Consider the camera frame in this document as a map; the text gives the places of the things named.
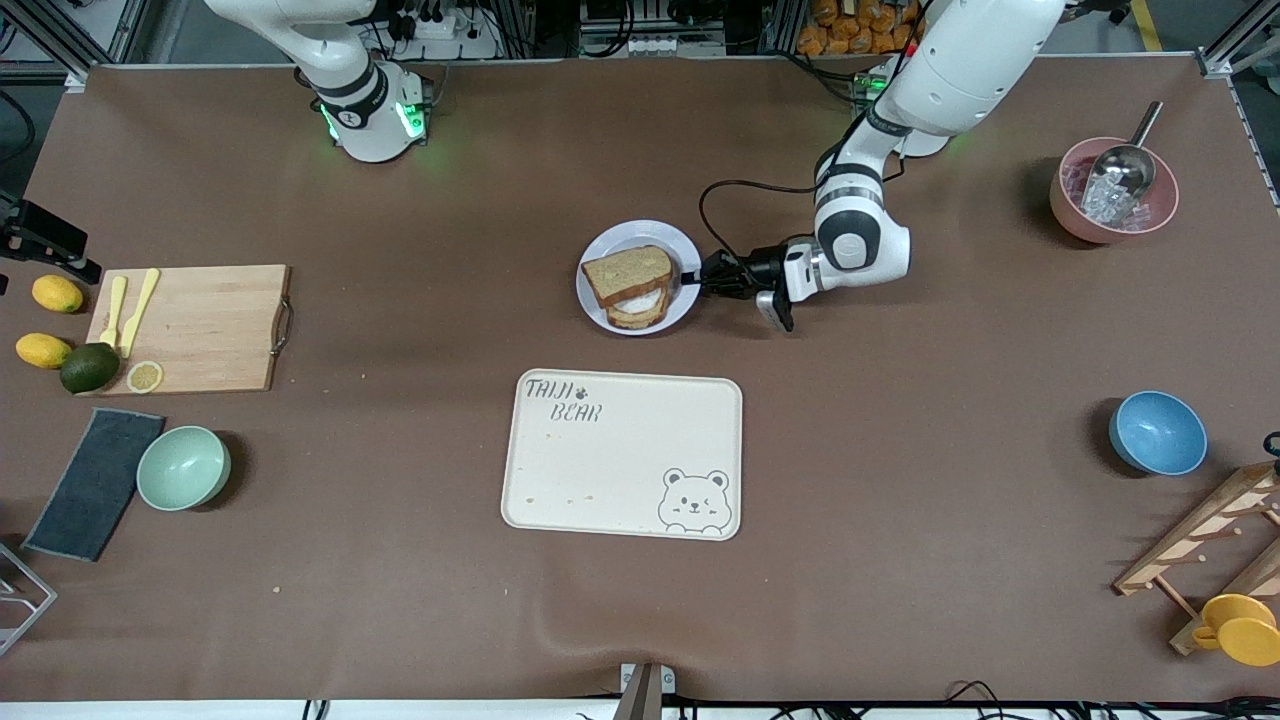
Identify toasted bread slice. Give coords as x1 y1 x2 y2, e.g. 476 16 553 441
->
605 285 677 331

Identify yellow plastic knife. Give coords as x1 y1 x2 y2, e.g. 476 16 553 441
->
119 268 161 359

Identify orange snack bags pile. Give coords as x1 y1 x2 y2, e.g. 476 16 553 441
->
797 0 926 56

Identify mint green bowl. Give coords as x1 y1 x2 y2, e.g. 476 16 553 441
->
136 425 232 513

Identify pale lavender round plate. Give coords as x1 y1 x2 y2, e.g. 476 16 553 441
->
575 219 704 336

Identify yellow cup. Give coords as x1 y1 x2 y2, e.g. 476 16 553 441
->
1192 593 1280 668

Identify aluminium frame profile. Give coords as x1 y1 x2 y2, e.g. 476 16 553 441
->
0 0 151 91
1195 0 1280 81

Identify wooden peg rack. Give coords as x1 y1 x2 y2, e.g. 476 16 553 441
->
1113 460 1280 658

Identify metal scoop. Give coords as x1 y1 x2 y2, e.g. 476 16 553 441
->
1090 100 1166 201

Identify brown table mat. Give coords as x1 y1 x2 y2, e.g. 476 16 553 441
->
0 55 1280 703

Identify yellow plastic fork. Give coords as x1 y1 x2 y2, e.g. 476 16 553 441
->
99 276 129 349

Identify grey electronics box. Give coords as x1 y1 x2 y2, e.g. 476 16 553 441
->
580 0 726 56

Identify green avocado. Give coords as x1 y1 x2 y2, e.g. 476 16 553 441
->
59 342 121 395

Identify plain brown bread slice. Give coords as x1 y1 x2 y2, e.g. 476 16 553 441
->
581 245 675 308

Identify wooden cutting board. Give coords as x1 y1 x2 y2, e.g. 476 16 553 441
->
85 264 294 397

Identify blue bowl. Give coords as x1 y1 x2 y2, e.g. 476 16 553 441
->
1108 390 1209 477

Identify dark grey cloth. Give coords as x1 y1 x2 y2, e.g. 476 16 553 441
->
20 407 167 563

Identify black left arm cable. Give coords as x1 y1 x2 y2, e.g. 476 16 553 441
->
698 180 836 263

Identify clear ice cubes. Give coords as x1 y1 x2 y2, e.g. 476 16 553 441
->
1062 160 1153 227

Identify aluminium camera post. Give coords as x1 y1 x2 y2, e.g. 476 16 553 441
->
612 660 677 720

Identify yellow lemon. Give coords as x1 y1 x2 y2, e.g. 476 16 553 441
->
15 332 75 370
31 274 85 315

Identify white power strip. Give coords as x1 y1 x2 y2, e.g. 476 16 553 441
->
385 10 501 59

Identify metal wire rack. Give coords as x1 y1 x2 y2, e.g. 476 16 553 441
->
0 540 59 658

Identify pink bowl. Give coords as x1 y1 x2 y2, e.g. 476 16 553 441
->
1048 137 1181 245

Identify cream bear print tray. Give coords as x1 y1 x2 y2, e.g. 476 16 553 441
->
500 369 745 542

